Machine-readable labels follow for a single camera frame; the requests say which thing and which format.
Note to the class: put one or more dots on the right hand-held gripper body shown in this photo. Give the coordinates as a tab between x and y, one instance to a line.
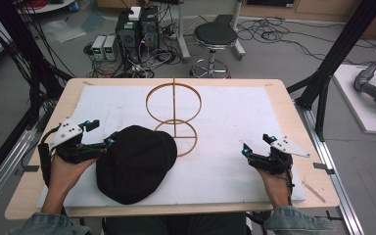
274	161

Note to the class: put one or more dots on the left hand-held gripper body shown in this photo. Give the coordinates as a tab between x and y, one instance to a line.
67	132

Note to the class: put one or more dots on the black cap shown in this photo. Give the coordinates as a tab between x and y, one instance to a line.
135	166

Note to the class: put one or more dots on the person's right hand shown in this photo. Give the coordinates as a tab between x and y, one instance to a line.
277	184

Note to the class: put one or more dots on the person's left hand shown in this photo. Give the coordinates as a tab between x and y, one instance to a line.
62	174

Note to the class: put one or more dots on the white foam board mat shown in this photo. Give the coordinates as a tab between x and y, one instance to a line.
228	130

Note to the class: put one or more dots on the thin wooden stick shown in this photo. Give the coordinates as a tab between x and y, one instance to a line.
313	191

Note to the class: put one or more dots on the right denim jacket sleeve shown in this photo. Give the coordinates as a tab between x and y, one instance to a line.
293	222

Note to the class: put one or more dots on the denim jacket sleeve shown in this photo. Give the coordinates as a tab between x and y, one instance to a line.
45	225
293	222

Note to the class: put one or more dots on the grey bench power supply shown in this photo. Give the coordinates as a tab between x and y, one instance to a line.
98	47
111	47

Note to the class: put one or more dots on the white platform board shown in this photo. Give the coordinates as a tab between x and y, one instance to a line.
355	104

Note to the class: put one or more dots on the black computer tower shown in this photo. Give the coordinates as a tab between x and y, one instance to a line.
127	39
149	27

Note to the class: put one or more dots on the left denim jacket sleeve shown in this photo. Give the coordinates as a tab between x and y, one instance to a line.
45	225

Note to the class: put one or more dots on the clear plastic sheet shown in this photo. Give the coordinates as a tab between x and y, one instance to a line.
63	31

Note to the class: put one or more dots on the person's dark trousers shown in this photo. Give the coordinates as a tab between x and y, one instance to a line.
176	225

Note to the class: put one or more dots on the black round stool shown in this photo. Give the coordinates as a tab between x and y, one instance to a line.
215	34

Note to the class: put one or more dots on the blue can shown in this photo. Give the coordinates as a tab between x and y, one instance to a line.
74	6

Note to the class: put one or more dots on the white box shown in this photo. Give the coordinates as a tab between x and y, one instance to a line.
134	13

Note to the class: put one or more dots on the white round table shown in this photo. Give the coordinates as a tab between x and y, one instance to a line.
45	6

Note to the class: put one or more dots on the grey metal table bracket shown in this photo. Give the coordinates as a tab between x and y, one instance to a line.
323	167
27	168

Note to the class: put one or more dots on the aluminium frame rail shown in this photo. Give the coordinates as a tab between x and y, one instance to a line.
3	173
333	182

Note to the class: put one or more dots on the black metal frame post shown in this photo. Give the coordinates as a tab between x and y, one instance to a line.
339	49
23	49

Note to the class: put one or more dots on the white desk leg frame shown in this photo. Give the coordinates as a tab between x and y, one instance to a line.
184	39

